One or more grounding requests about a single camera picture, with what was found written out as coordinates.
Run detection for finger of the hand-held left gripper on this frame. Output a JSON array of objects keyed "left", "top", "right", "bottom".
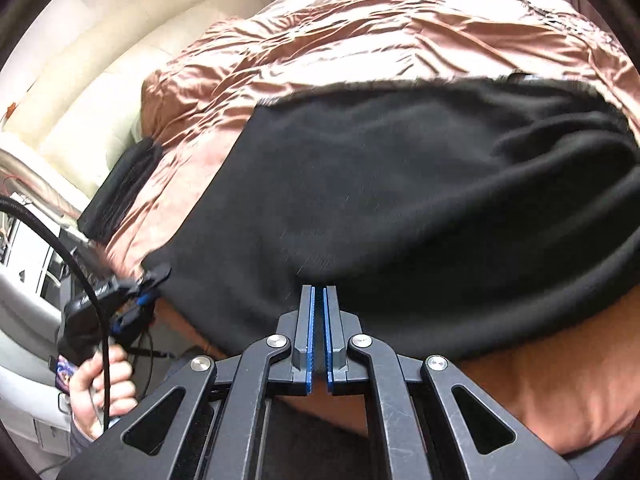
[
  {"left": 110, "top": 292, "right": 157, "bottom": 336},
  {"left": 135, "top": 264, "right": 172, "bottom": 293}
]

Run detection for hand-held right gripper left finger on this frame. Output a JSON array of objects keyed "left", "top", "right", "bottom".
[{"left": 57, "top": 284, "right": 317, "bottom": 480}]

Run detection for cream padded headboard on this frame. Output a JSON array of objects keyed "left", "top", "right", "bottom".
[{"left": 0, "top": 0, "right": 281, "bottom": 201}]

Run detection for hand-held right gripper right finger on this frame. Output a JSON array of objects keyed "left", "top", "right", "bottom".
[{"left": 324, "top": 284, "right": 581, "bottom": 480}]

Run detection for black pants with white print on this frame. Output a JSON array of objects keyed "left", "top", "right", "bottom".
[{"left": 142, "top": 75, "right": 640, "bottom": 361}]

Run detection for person's left hand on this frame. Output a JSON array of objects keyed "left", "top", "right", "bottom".
[{"left": 69, "top": 345, "right": 137, "bottom": 441}]

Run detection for black fabric pouch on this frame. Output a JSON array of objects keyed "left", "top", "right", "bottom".
[{"left": 77, "top": 137, "right": 165, "bottom": 241}]

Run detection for right hand-held gripper cable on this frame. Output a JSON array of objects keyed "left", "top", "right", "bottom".
[{"left": 0, "top": 196, "right": 113, "bottom": 431}]

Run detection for white cabinet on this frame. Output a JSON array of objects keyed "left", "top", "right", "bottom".
[{"left": 0, "top": 205, "right": 76, "bottom": 311}]

